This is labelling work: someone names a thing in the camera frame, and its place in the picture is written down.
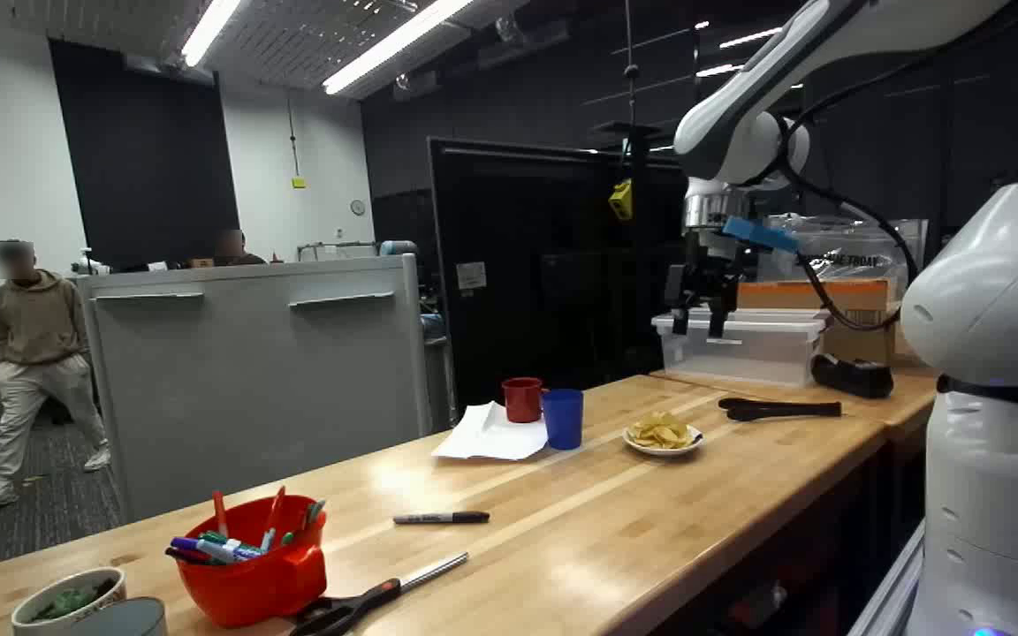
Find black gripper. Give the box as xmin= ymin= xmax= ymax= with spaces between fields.
xmin=669 ymin=226 xmax=749 ymax=348

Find yellow tortilla chips pile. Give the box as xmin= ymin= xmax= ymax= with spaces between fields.
xmin=629 ymin=409 xmax=700 ymax=454

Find bowl of yellow food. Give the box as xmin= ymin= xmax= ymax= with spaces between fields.
xmin=620 ymin=422 xmax=712 ymax=463

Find brown cardboard box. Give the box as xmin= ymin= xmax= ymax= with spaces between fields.
xmin=733 ymin=276 xmax=898 ymax=368

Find yellow hanging tag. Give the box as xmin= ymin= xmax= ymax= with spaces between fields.
xmin=605 ymin=172 xmax=640 ymax=226

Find clear plastic bag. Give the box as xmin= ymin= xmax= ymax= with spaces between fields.
xmin=753 ymin=210 xmax=929 ymax=288

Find large black monitor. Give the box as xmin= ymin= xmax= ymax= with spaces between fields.
xmin=428 ymin=137 xmax=691 ymax=417

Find blue plastic cup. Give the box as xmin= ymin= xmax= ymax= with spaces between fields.
xmin=538 ymin=385 xmax=588 ymax=454

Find red plastic cup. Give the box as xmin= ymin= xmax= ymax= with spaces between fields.
xmin=498 ymin=376 xmax=547 ymax=427

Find white paper napkin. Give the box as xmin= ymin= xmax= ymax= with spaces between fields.
xmin=431 ymin=398 xmax=552 ymax=466

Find long ceiling light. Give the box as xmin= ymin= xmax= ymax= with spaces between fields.
xmin=320 ymin=0 xmax=476 ymax=99
xmin=178 ymin=0 xmax=248 ymax=72

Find grey partition cabinet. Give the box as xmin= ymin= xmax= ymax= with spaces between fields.
xmin=74 ymin=252 xmax=431 ymax=524

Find orange pen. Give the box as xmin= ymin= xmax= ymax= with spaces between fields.
xmin=265 ymin=486 xmax=291 ymax=541
xmin=208 ymin=487 xmax=232 ymax=541

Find seated person in dark top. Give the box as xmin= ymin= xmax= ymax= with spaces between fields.
xmin=208 ymin=226 xmax=270 ymax=268

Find red bucket with tools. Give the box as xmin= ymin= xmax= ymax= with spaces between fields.
xmin=168 ymin=491 xmax=331 ymax=630

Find purple marker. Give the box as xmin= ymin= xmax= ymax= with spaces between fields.
xmin=164 ymin=533 xmax=239 ymax=567

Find person in tan hoodie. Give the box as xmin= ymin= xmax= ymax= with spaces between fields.
xmin=0 ymin=236 xmax=118 ymax=516

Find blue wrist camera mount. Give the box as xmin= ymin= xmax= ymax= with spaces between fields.
xmin=716 ymin=212 xmax=802 ymax=254

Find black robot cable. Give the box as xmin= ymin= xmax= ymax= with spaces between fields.
xmin=769 ymin=111 xmax=926 ymax=334

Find black camera stand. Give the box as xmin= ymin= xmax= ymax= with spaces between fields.
xmin=597 ymin=0 xmax=663 ymax=169

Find black handled scissors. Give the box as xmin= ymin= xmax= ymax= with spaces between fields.
xmin=291 ymin=577 xmax=408 ymax=636

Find large black wall screen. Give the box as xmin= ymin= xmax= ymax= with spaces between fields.
xmin=45 ymin=37 xmax=239 ymax=276

